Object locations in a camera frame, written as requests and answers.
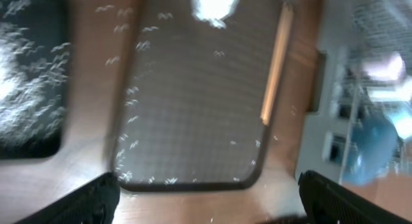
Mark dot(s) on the pile of white rice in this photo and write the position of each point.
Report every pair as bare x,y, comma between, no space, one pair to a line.
19,82

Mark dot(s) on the wooden chopstick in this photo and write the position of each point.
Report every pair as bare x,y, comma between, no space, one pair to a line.
278,57

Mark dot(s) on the black plastic bin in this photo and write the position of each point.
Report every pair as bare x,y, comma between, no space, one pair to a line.
29,72

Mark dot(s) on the dark brown serving tray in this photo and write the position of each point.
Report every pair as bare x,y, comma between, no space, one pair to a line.
190,119

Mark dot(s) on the grey dishwasher rack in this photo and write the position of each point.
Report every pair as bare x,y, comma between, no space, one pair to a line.
354,31

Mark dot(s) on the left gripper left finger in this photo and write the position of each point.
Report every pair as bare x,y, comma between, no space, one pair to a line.
93,203

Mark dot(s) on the pink plastic cup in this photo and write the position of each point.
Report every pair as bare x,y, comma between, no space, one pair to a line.
388,68

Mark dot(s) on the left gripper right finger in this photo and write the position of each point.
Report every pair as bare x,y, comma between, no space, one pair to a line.
327,202

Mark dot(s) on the white green wrapper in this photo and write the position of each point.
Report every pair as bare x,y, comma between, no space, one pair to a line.
213,12

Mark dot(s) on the dark blue plate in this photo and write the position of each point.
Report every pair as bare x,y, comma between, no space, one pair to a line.
373,142

